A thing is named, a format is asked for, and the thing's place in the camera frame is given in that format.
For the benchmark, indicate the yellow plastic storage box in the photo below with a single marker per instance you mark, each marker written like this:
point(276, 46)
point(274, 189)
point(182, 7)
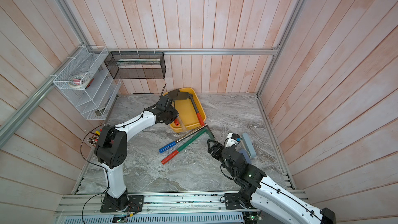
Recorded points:
point(186, 109)

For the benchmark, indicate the red pencil cup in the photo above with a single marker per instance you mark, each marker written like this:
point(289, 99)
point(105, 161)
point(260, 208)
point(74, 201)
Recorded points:
point(93, 137)

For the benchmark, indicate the blue grey stapler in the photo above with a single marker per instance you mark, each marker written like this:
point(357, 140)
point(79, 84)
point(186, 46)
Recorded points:
point(245, 155)

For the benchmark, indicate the wooden handle hoe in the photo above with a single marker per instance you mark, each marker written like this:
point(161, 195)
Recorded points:
point(184, 129)

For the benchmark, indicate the tape roll on shelf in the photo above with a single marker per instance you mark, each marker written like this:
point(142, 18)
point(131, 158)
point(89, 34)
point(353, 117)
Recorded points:
point(78, 81)

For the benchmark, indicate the white wire shelf rack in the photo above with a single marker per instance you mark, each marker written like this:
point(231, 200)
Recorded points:
point(96, 100)

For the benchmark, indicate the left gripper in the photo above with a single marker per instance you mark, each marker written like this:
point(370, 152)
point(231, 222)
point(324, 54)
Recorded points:
point(175, 115)

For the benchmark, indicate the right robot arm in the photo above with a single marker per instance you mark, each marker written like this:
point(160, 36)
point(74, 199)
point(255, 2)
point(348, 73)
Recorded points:
point(259, 191)

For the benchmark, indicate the grey hole punch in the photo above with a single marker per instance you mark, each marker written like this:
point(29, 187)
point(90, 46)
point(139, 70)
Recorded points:
point(246, 144)

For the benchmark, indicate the blue grip steel hoe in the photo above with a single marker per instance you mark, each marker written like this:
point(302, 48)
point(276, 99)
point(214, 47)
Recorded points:
point(172, 144)

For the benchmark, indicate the green shaft red grip hoe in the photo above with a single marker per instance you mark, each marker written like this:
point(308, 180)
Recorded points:
point(188, 141)

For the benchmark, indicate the black wire mesh basket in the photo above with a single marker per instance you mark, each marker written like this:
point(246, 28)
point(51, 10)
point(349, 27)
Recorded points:
point(136, 64)

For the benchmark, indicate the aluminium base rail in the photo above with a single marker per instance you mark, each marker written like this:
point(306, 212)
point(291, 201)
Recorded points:
point(153, 203)

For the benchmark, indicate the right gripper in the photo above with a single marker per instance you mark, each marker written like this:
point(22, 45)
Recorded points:
point(216, 148)

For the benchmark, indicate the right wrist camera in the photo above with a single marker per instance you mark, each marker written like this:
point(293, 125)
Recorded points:
point(232, 139)

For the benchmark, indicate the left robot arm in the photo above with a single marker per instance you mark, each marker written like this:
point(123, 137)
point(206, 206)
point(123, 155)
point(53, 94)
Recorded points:
point(111, 150)

